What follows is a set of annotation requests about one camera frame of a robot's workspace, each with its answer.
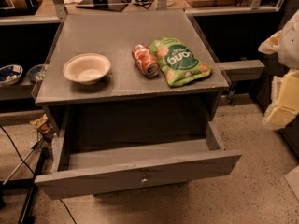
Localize brown snack packet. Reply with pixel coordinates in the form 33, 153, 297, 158
30, 114, 54, 142

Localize black floor cable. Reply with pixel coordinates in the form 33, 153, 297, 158
0, 125, 78, 224

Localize black tripod stand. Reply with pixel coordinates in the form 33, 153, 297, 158
0, 140, 50, 224

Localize black monitor base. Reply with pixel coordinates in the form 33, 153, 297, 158
76, 0, 127, 12

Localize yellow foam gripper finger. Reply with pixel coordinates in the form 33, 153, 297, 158
262, 69, 299, 130

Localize green snack bag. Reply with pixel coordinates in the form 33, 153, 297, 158
149, 37, 212, 87

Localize dark small bowl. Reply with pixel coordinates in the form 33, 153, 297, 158
26, 64, 48, 83

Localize grey drawer cabinet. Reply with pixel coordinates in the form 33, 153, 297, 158
31, 9, 232, 161

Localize blue white bowl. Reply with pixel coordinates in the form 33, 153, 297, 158
0, 64, 23, 85

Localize white paper bowl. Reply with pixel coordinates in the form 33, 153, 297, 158
63, 53, 111, 85

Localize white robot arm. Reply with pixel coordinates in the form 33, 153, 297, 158
258, 10, 299, 130

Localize grey top drawer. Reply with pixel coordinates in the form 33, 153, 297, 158
36, 122, 241, 199

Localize red soda can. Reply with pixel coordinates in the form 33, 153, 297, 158
132, 44, 159, 77

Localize grey wooden beam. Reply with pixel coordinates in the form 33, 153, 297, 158
218, 60, 264, 81

